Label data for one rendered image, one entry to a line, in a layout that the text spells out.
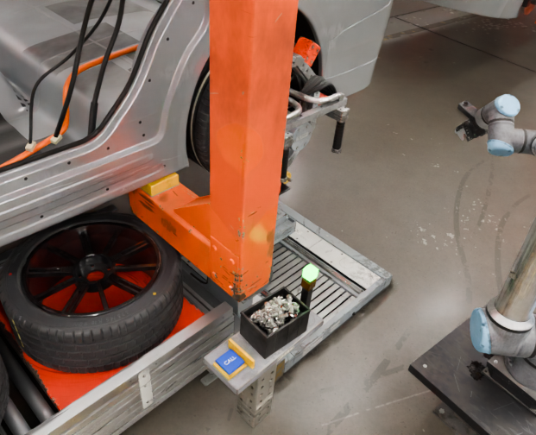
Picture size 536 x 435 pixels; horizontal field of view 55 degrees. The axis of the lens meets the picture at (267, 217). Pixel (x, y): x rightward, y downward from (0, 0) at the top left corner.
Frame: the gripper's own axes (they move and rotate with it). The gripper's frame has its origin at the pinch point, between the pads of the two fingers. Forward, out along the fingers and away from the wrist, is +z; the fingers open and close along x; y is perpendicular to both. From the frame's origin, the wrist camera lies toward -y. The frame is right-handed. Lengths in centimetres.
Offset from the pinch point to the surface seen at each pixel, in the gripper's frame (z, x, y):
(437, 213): 91, 24, 34
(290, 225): 63, -72, 9
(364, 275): 48, -49, 47
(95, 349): -17, -169, 28
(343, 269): 51, -57, 40
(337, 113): -9, -52, -23
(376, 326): 36, -57, 70
